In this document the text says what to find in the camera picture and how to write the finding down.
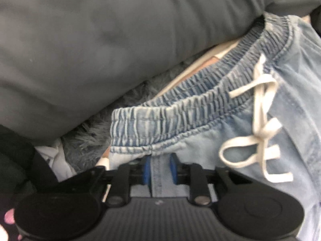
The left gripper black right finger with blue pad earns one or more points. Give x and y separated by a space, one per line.
237 207

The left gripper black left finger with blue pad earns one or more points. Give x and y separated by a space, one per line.
75 206

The light blue denim jeans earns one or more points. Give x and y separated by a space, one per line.
292 51

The white garment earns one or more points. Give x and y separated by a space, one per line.
54 155

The black garment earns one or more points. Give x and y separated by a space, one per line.
23 170

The grey fluffy blanket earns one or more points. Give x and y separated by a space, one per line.
85 144

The large grey duvet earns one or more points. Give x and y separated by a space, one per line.
63 61

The white jeans drawstring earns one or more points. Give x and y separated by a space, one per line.
263 129

